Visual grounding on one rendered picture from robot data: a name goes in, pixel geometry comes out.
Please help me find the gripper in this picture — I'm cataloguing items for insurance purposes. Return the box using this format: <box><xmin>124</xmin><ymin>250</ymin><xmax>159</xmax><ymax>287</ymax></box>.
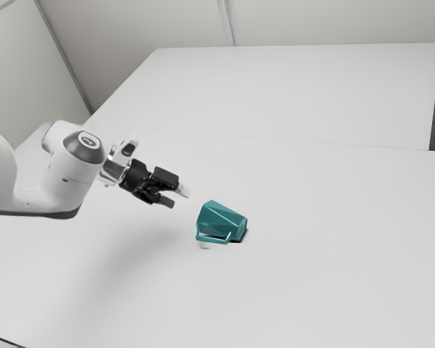
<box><xmin>117</xmin><ymin>158</ymin><xmax>191</xmax><ymax>210</ymax></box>

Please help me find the teal faceted mug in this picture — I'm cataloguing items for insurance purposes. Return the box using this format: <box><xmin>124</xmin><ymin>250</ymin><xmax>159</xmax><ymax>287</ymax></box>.
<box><xmin>194</xmin><ymin>199</ymin><xmax>249</xmax><ymax>246</ymax></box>

